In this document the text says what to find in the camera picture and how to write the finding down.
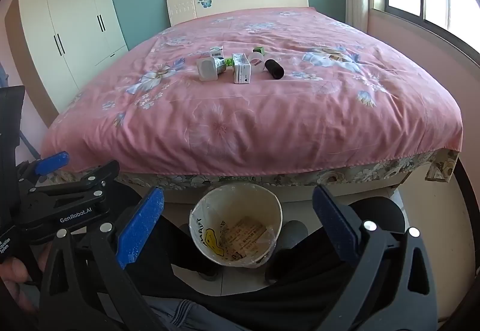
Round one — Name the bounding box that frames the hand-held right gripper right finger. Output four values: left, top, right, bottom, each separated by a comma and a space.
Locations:
312, 184, 441, 331

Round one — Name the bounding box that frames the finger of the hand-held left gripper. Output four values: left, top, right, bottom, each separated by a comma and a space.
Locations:
71, 160, 120, 192
17, 151, 70, 184

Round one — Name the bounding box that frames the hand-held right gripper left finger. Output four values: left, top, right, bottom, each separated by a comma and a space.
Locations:
37, 186, 166, 331

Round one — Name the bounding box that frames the white paper bin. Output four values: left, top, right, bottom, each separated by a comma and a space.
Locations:
188, 183, 283, 268

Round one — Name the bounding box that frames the white square jar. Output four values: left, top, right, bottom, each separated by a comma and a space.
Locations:
197, 57, 220, 82

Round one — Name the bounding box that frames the black cylinder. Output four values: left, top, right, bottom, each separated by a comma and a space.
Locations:
264, 59, 285, 79

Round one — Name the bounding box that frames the white and green carton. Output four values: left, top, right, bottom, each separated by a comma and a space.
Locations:
231, 53, 251, 85

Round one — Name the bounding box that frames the person's left hand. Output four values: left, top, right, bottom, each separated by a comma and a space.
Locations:
0, 257, 38, 317

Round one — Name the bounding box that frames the grey slipper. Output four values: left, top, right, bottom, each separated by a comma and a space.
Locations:
279, 220, 309, 251

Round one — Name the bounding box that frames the floral bed skirt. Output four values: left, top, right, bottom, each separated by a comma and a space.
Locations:
49, 149, 460, 190

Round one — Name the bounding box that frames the printed paper wrapper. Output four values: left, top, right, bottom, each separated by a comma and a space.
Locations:
217, 216, 276, 262

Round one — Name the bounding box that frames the pink floral blanket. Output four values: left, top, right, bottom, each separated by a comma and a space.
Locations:
39, 6, 463, 175

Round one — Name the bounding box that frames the white wardrobe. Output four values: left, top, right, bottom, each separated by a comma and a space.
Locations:
18, 0, 129, 116

